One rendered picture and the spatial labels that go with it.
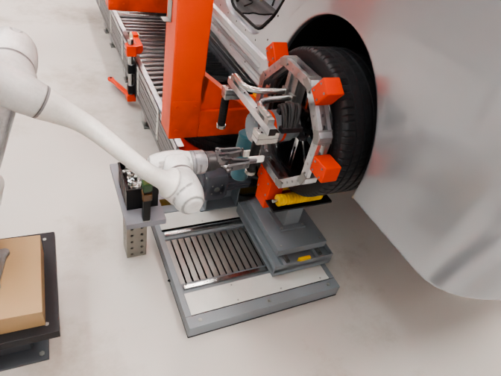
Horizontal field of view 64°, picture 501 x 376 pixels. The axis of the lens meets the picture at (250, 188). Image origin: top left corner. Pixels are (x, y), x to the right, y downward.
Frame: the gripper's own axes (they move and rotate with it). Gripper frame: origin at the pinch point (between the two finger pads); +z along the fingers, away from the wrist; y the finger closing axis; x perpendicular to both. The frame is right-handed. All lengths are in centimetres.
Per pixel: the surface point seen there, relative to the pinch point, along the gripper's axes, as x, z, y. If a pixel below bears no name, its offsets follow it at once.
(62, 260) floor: -83, -74, -36
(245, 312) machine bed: -75, 1, 22
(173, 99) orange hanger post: -8, -15, -60
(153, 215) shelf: -38, -35, -14
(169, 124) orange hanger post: -22, -16, -60
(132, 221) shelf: -38, -44, -12
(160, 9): -27, 28, -253
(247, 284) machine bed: -75, 8, 8
